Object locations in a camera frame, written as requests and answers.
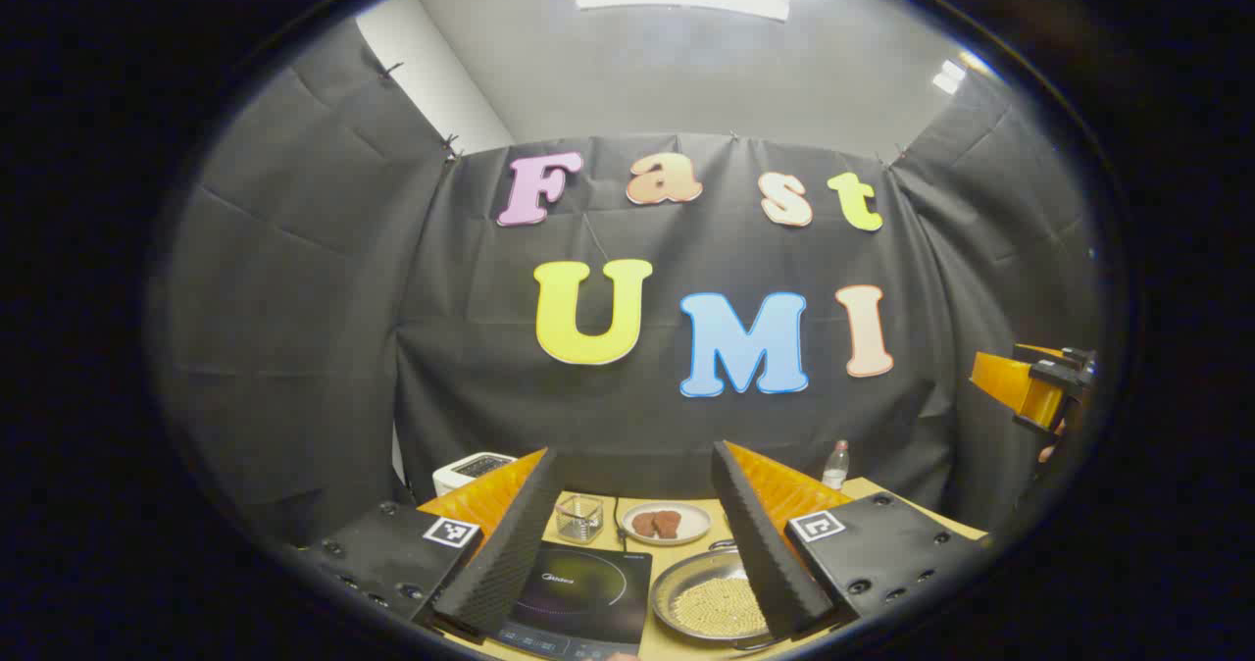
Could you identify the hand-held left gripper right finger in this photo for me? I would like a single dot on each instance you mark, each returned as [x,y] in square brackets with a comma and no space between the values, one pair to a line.
[760,553]

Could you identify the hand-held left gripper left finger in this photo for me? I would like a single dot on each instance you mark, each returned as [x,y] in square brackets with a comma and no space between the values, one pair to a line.
[510,553]

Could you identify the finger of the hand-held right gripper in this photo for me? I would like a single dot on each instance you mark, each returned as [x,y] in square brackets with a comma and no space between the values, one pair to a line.
[1010,386]
[1064,372]

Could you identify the pile of yellow soybeans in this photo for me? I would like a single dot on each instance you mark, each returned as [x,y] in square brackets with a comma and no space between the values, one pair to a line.
[716,607]

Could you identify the black induction cooktop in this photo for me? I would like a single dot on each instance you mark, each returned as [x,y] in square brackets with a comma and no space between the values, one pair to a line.
[588,592]

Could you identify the white round plate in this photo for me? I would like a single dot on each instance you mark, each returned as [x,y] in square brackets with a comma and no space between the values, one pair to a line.
[693,522]

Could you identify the white toaster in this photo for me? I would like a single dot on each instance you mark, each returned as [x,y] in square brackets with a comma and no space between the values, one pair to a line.
[461,475]

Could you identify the brown meat piece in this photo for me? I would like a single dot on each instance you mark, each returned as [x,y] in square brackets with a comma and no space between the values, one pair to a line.
[668,524]
[644,524]

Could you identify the clear plastic water bottle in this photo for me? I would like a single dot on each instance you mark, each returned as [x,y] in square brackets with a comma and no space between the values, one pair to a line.
[835,470]

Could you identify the small ceiling light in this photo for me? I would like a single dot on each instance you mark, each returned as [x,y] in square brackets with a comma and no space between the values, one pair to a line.
[947,76]

